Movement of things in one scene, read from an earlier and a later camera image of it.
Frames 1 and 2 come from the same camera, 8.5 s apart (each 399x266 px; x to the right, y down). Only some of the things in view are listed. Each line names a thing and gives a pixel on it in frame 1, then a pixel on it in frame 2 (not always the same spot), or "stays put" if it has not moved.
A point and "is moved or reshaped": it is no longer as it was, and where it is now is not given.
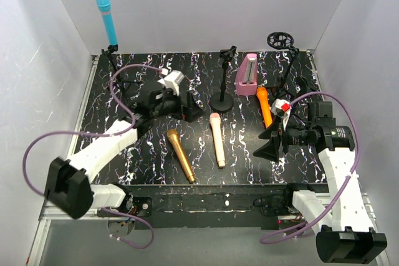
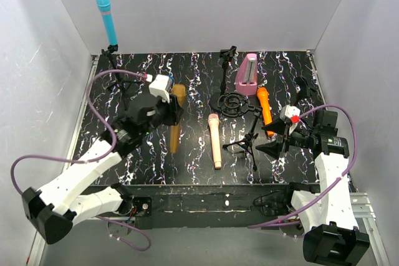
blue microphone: [103, 2] stays put
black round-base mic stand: [223, 101] stays put
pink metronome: [246, 80] stays put
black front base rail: [239, 207] stays put
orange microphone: [263, 96] stays put
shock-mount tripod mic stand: [282, 40] -> [234, 104]
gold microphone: [173, 134] is moved or reshaped
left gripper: [184, 109] -> [172, 110]
